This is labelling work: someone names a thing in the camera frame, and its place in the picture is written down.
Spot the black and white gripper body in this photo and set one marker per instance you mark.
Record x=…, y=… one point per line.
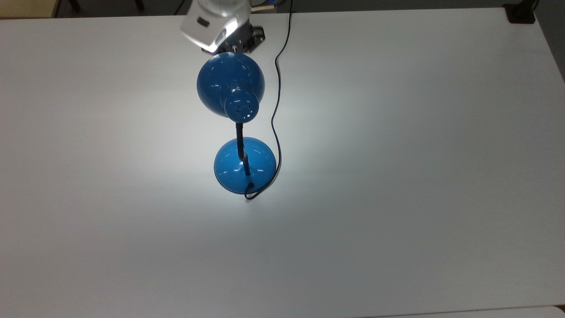
x=207, y=28

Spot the blue desk lamp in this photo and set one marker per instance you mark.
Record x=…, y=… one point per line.
x=230, y=84

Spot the black chair leg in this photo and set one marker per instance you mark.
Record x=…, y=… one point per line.
x=74, y=4
x=139, y=4

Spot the beige wooden cabinet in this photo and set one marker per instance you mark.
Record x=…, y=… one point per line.
x=26, y=8

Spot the black table clamp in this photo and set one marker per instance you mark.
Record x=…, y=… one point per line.
x=520, y=13

